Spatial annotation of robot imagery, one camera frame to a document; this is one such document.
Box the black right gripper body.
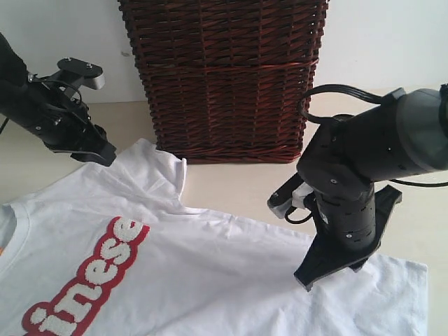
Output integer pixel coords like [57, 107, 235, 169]
[297, 115, 385, 254]

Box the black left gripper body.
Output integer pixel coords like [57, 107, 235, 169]
[1, 80, 101, 153]

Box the white t-shirt red lettering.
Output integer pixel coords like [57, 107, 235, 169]
[1, 139, 428, 335]

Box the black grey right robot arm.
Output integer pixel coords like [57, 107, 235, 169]
[295, 85, 447, 290]

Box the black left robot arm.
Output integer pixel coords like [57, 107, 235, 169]
[1, 37, 116, 167]

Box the dark brown wicker basket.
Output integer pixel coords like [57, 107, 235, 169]
[119, 1, 328, 163]

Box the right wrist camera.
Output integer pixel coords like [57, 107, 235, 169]
[267, 173, 314, 225]

